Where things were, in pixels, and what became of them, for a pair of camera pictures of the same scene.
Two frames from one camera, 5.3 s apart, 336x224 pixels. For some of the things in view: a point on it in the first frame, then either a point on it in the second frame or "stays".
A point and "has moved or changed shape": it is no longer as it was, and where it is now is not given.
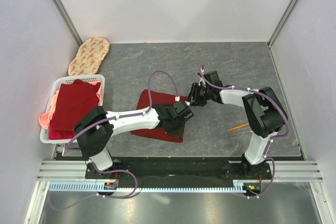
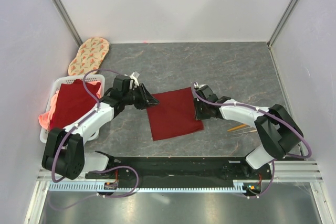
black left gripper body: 176,129 → 135,97
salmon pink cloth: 44,118 stays
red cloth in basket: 72,100 stays
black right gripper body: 200,94 → 200,111
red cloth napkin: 158,132 has moved or changed shape
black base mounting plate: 180,168 stays
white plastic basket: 44,135 stays
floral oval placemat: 90,55 stays
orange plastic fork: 238,127 stays
